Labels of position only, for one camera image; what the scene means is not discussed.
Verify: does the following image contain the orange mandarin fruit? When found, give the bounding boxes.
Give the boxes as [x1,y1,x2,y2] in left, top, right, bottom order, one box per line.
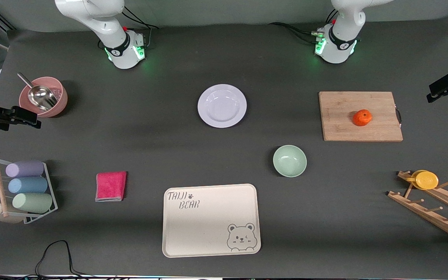
[352,109,373,127]

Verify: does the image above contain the white round plate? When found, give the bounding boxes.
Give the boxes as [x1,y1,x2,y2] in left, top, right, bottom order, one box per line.
[198,84,247,128]

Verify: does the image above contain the metal scoop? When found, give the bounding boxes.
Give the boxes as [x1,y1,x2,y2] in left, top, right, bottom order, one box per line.
[17,73,58,111]

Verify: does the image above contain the pink bowl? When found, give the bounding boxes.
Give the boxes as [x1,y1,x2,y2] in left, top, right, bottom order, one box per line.
[19,77,68,118]

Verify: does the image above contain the purple cup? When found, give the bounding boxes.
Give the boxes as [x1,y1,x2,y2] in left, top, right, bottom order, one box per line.
[5,160,45,178]

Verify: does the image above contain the blue cup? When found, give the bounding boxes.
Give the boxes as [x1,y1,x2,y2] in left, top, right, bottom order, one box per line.
[8,177,48,194]

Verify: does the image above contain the green cup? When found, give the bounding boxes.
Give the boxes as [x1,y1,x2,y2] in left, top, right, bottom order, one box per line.
[12,193,53,214]

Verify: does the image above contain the yellow cup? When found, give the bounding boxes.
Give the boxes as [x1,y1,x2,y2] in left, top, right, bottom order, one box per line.
[411,170,439,190]

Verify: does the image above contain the wooden cutting board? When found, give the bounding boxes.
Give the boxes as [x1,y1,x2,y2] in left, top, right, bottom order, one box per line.
[319,91,404,142]

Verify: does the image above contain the pink folded cloth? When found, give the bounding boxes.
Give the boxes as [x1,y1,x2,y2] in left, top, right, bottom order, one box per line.
[95,171,128,202]

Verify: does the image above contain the wooden peg rack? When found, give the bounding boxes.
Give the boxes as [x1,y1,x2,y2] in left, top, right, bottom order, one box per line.
[388,170,448,245]

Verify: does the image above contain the mint green bowl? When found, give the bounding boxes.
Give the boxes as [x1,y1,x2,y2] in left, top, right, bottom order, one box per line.
[273,145,307,178]

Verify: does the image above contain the cream tray with bear print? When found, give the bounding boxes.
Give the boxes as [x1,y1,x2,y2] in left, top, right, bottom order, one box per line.
[162,184,261,258]

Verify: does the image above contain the white wire cup rack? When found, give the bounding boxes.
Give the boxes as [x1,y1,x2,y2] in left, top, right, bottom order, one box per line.
[0,156,58,225]

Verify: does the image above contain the dark metal frame rail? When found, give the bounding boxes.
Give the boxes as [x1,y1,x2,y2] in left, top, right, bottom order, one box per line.
[0,9,14,32]

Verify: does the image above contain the black cable on table edge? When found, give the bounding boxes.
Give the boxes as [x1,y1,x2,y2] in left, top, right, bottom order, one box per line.
[0,240,131,280]

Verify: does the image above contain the black cables at right arm base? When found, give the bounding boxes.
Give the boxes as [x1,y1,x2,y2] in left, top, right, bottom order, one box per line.
[121,6,159,49]

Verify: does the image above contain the black cables at arm base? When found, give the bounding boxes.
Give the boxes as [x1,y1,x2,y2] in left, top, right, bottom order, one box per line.
[121,6,159,49]
[269,9,339,44]

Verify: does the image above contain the black cables at left arm base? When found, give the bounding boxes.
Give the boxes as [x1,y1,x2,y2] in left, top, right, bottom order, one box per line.
[269,9,339,44]

